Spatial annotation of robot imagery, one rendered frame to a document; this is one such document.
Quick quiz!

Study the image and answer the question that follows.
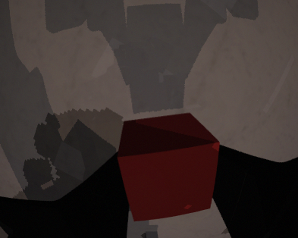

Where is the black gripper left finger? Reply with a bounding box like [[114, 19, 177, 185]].
[[0, 152, 130, 238]]

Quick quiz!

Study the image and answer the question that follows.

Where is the red block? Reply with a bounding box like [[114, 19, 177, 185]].
[[118, 113, 219, 221]]

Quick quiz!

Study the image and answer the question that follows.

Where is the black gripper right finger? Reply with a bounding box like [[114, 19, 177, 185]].
[[212, 146, 298, 238]]

